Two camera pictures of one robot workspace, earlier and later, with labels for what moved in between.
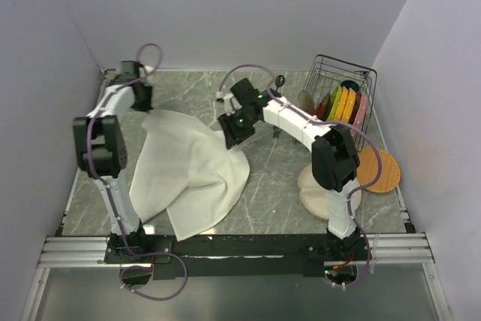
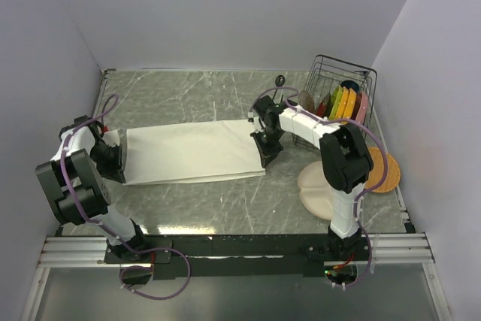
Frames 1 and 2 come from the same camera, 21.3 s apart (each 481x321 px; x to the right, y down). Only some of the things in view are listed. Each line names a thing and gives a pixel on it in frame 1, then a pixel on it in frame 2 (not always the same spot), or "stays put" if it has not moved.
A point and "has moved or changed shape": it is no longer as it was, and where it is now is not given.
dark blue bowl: (350, 84) stays put
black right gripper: (227, 123) → (267, 154)
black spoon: (279, 81) stays put
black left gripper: (148, 105) → (114, 171)
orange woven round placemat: (368, 168) stays put
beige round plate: (314, 198) stays put
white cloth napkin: (185, 172) has moved or changed shape
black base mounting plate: (239, 256) stays put
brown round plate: (305, 101) stays put
